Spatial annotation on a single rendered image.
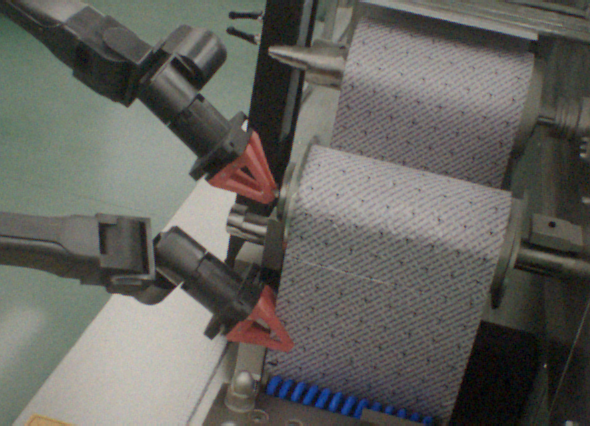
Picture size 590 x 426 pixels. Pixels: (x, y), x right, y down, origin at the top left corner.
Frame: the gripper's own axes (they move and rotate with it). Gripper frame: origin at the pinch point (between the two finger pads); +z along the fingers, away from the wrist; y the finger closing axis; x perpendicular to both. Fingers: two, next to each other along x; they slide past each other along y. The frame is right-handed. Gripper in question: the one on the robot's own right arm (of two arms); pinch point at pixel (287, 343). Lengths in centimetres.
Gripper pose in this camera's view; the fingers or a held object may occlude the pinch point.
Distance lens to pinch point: 120.5
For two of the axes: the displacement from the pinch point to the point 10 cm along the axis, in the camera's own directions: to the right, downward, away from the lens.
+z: 7.7, 6.3, 1.2
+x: 6.1, -6.5, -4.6
